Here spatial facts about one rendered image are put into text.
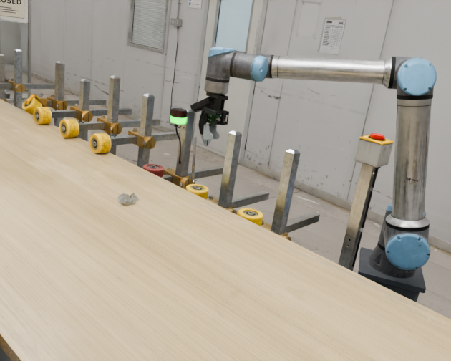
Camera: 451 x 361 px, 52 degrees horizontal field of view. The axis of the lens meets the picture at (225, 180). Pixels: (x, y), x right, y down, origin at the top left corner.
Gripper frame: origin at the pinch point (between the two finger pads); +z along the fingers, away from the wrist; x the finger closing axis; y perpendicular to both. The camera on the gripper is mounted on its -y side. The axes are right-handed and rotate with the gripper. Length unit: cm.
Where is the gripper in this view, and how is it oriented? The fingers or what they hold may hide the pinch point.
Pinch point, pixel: (205, 142)
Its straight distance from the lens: 185.6
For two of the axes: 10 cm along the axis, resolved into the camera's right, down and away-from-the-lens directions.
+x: 6.9, -1.4, 7.1
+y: 7.1, 3.1, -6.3
